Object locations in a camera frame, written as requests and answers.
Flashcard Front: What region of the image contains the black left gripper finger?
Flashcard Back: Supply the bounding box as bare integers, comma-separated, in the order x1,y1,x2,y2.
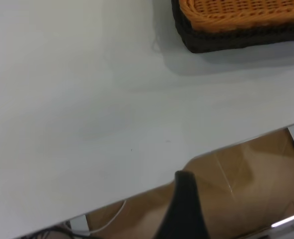
156,171,210,239

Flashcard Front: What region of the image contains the black woven basket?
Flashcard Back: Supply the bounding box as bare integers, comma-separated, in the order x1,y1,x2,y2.
171,0,294,54

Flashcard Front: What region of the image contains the orange woven basket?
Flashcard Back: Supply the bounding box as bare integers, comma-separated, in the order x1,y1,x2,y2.
178,0,294,32

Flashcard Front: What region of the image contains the silver metal bar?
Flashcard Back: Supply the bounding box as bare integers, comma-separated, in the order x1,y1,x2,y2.
268,212,294,239

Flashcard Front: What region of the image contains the white table leg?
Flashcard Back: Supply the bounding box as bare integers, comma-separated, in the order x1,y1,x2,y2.
69,215,90,233

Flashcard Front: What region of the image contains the white cable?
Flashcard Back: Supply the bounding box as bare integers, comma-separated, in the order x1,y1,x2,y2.
88,200,127,235

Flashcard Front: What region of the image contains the dark cable bundle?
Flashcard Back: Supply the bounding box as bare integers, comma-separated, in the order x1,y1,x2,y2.
36,223,90,239

